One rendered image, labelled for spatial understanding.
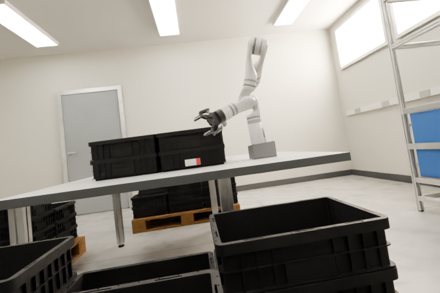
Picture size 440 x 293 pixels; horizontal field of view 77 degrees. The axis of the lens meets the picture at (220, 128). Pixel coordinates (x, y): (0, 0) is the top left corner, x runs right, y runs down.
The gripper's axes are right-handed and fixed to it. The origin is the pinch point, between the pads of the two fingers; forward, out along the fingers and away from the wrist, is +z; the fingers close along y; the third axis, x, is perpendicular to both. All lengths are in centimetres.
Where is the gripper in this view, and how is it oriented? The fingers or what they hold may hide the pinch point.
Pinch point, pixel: (200, 127)
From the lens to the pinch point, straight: 142.0
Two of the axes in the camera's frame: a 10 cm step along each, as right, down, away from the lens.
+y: 5.6, 7.9, -2.5
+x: -2.0, 4.2, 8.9
